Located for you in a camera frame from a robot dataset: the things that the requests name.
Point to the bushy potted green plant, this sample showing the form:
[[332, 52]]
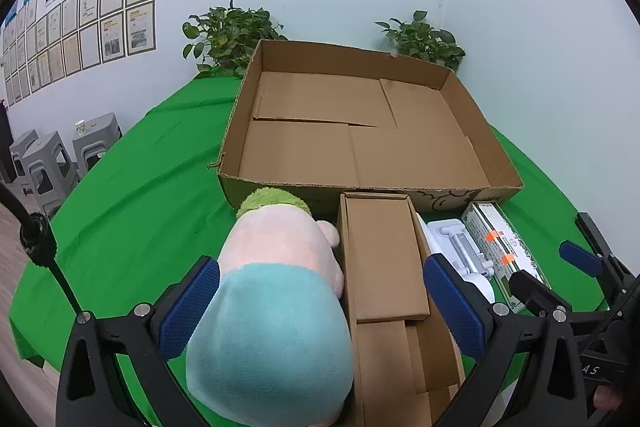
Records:
[[230, 34]]

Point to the white paper cup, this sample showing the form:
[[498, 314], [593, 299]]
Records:
[[80, 128]]

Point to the small potted green plant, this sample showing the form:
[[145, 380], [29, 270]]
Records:
[[425, 39]]

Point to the large cardboard box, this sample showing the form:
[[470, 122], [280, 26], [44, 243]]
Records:
[[370, 142]]

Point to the wall of framed certificates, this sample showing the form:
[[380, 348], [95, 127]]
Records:
[[90, 22]]

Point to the plush toy with green hair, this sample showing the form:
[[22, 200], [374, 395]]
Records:
[[270, 307]]

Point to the dark cabinet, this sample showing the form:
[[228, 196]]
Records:
[[4, 142]]

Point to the grey plastic stool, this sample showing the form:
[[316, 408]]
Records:
[[21, 152], [97, 142], [50, 172]]

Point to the green and white carton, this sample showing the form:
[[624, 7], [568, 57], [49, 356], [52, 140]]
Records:
[[500, 237]]

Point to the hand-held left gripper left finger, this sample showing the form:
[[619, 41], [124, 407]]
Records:
[[187, 312]]

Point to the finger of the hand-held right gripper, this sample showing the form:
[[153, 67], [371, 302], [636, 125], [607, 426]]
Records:
[[535, 292], [582, 257]]

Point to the person's right hand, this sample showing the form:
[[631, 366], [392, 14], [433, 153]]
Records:
[[607, 399]]

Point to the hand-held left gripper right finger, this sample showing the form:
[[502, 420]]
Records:
[[455, 307]]

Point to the small cardboard box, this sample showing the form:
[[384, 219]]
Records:
[[385, 267]]

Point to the green tablecloth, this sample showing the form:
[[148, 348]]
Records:
[[145, 207]]

